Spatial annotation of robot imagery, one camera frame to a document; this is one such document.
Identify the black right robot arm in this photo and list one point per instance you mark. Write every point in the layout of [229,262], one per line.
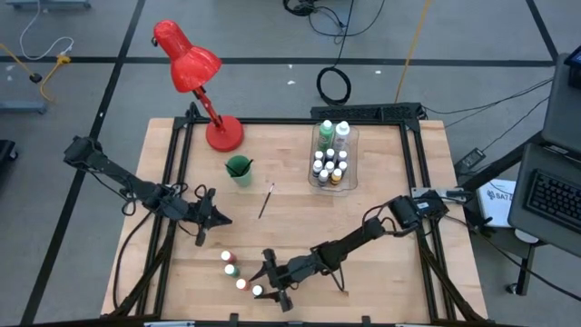
[354,238]

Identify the red desk lamp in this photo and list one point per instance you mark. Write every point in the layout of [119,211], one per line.
[190,63]

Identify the dark brown small paint bottle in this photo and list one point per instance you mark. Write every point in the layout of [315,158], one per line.
[257,290]

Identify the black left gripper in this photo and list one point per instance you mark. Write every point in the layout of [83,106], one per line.
[190,211]

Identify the black desk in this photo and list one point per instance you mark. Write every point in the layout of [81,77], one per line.
[558,113]

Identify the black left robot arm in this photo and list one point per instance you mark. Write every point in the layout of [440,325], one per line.
[113,170]

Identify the yellow small paint bottle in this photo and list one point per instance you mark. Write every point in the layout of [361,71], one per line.
[336,175]

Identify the grey small paint bottle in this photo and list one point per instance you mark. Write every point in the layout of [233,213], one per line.
[330,166]

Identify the green plastic cup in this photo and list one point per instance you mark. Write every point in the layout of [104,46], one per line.
[245,181]

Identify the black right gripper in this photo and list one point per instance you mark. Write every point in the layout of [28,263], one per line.
[297,272]

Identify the clear plastic bin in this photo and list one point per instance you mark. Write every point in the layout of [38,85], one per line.
[349,188]

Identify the black power adapter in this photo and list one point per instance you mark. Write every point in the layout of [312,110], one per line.
[471,159]

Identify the large white paint bottle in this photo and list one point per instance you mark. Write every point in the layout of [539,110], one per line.
[341,138]

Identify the red small paint bottle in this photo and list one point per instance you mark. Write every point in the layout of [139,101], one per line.
[228,256]

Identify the white cardboard box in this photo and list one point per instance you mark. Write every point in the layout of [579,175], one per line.
[495,204]

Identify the black perforated power strip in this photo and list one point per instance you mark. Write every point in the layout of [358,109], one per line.
[363,111]

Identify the black aluminium table frame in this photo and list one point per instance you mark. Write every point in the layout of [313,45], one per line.
[290,121]

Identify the black keyboard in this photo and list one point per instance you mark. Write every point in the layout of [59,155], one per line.
[554,200]

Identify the large green paint bottle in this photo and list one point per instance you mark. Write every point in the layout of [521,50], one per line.
[325,136]

